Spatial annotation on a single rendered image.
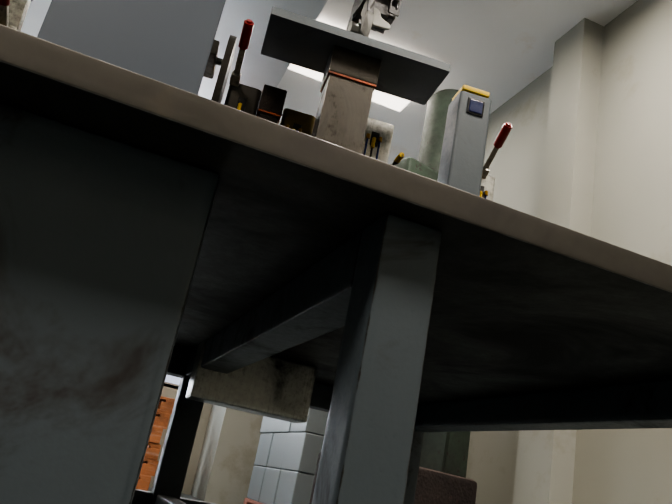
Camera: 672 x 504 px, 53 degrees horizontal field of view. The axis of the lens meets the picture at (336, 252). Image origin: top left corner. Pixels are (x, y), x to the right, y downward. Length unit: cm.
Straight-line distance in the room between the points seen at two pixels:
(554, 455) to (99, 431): 320
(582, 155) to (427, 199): 357
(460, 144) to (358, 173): 62
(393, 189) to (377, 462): 30
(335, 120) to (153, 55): 48
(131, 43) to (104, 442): 49
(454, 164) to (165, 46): 64
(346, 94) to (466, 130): 25
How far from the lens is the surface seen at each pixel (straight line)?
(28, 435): 74
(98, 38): 92
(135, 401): 74
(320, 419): 478
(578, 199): 420
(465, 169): 135
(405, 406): 77
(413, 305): 79
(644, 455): 350
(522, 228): 86
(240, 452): 717
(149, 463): 684
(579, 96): 452
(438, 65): 139
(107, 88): 73
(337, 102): 131
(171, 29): 94
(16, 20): 162
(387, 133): 150
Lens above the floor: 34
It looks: 19 degrees up
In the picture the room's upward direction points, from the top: 11 degrees clockwise
